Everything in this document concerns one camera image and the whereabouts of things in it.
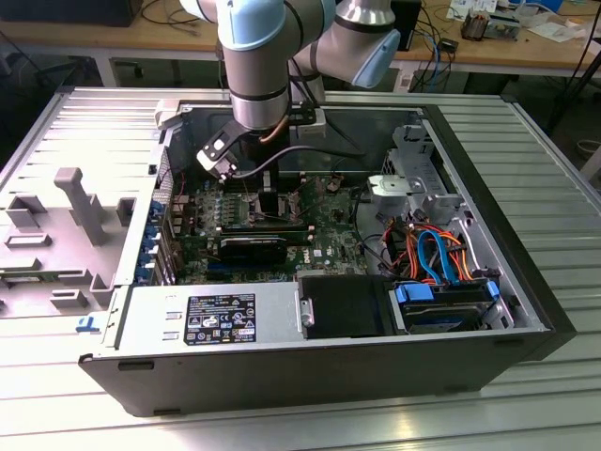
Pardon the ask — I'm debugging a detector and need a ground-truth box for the silver power supply unit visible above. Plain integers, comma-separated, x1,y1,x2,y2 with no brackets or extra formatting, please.
114,281,301,351

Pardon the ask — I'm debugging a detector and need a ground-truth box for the CPU socket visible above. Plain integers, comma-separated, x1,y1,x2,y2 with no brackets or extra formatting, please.
242,189,302,225

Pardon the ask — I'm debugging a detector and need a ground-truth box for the green motherboard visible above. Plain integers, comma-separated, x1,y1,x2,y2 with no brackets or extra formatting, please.
167,169,373,286

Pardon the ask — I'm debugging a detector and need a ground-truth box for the printed paper sheet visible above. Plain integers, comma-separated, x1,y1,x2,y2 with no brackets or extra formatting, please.
445,0,499,20

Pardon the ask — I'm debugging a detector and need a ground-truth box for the black graphics card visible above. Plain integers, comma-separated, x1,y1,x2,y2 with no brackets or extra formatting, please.
216,233,288,265

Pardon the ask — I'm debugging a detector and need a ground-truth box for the black drive bay cover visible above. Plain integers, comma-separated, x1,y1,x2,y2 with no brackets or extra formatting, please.
298,273,392,340

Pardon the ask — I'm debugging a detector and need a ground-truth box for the long wooden desk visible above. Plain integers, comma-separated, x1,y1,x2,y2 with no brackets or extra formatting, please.
0,0,601,93

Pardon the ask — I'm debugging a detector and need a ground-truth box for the black monitor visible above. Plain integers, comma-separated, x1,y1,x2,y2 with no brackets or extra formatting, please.
0,0,145,28

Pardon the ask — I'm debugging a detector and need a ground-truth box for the pale grey case latch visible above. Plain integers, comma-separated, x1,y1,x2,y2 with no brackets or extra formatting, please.
153,99,183,131

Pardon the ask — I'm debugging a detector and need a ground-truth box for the grey electronics device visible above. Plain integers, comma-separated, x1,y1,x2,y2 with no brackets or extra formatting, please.
485,12,522,41

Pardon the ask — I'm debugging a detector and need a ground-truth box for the grey parts rack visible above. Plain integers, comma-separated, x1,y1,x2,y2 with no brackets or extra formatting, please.
0,166,137,320

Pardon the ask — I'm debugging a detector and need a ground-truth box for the small wrist camera box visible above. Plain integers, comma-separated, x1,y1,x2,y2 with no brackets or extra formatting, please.
286,108,329,141

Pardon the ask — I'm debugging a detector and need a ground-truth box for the metal socket cover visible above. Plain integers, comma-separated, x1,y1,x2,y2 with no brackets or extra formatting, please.
289,176,329,222

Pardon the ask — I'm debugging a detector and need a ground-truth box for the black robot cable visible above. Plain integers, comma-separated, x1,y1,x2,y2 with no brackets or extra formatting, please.
232,145,367,179

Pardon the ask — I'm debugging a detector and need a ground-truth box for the metal locking lever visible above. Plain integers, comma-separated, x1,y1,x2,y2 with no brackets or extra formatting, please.
297,193,331,219

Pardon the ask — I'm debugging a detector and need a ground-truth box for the white paper sheet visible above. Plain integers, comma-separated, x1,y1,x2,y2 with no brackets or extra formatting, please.
528,12,588,44

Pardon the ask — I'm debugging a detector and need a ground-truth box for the silver disk bay cage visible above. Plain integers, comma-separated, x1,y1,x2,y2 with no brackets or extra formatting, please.
365,122,464,222

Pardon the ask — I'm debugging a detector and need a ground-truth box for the copper coil device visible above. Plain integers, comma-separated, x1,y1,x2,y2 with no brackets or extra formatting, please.
459,9,492,42

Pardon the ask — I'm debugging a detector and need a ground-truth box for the black PC case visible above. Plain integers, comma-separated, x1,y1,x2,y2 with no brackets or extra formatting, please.
77,93,578,418

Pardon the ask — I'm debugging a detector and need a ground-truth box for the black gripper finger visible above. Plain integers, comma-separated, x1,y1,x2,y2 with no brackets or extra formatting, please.
256,168,279,217

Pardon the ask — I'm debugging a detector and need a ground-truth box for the black upright box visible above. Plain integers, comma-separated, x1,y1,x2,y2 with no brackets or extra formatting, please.
393,0,423,52

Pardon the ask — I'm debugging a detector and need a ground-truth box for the blue flat wire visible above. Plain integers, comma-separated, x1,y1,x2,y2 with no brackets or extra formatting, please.
416,228,464,288

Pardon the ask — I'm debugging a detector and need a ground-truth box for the orange wire bundle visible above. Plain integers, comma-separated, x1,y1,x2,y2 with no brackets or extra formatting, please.
382,223,470,283

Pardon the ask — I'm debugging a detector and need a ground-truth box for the hard disk in blue carrier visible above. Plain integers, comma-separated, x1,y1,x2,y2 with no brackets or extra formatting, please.
387,279,500,335

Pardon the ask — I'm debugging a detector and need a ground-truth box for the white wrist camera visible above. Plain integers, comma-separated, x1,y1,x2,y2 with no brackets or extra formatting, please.
195,134,239,182

